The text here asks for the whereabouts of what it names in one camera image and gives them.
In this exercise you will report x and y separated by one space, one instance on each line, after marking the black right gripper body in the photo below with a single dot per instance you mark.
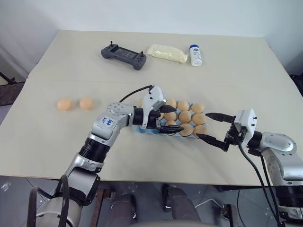
233 137

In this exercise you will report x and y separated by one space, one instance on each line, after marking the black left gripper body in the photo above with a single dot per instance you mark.
154 119

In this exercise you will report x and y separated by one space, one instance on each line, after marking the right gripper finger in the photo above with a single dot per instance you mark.
221 117
211 140

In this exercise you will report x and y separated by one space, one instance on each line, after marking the brown egg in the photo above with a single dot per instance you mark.
185 116
201 129
198 108
86 103
64 104
183 105
171 102
171 123
187 129
199 119
171 116

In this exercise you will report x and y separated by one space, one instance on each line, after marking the dark rounded shape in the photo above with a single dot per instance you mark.
180 205
125 209

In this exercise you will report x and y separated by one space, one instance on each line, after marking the rusty metal table leg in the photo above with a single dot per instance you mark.
100 203
229 214

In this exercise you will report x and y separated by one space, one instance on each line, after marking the dark mesh panel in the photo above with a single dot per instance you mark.
9 94

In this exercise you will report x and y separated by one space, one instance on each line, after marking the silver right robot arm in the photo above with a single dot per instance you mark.
279 144

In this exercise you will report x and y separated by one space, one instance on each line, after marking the white bottle with blue cap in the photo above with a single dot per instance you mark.
196 56

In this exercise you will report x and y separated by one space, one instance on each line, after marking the grey remote controller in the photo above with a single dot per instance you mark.
123 55

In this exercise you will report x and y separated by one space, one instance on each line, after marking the clear bag of white grains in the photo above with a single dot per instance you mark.
165 53

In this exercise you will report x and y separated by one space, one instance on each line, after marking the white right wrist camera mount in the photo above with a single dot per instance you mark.
247 123

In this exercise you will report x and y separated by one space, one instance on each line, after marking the blue egg carton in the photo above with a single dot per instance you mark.
142 130

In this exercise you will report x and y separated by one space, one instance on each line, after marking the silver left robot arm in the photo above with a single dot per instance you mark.
106 123

